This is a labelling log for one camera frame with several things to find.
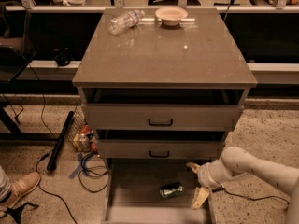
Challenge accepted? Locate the dark chair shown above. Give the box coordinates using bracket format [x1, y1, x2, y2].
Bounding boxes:
[0, 1, 36, 83]

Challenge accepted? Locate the grey middle drawer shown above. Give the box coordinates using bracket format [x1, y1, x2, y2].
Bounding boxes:
[97, 130, 226, 160]

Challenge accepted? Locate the black floor cable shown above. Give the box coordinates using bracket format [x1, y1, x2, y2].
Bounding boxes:
[35, 63, 109, 224]

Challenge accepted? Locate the grey top drawer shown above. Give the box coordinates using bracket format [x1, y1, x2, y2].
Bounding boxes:
[79, 88, 246, 132]

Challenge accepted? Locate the green soda can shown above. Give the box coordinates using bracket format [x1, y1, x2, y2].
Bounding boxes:
[160, 182, 183, 199]

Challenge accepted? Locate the black clamp device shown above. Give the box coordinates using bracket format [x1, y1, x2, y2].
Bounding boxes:
[53, 48, 72, 66]

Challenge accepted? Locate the black tube on floor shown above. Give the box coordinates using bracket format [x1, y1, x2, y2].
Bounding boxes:
[46, 111, 75, 173]

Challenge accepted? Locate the grey bottom drawer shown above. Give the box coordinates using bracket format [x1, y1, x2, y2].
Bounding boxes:
[101, 160, 214, 224]

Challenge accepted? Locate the white bowl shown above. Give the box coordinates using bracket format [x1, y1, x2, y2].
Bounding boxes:
[155, 7, 188, 26]

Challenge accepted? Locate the wire basket with items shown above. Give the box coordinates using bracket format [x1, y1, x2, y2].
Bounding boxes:
[67, 107, 97, 153]

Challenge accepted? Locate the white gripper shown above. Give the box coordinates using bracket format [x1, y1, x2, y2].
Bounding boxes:
[186, 160, 225, 209]

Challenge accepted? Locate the clear plastic water bottle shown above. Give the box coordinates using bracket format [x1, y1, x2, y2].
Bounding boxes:
[108, 10, 145, 35]

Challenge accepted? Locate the tan shoe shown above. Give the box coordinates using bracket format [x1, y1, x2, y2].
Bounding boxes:
[0, 172, 40, 217]

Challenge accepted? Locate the grey drawer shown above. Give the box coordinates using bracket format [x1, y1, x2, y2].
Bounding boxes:
[97, 130, 226, 160]
[101, 160, 214, 224]
[79, 88, 246, 132]

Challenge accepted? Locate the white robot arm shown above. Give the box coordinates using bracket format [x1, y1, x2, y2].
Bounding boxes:
[186, 147, 299, 224]

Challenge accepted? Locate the grey drawer cabinet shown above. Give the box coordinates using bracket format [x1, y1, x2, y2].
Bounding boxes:
[72, 7, 259, 161]

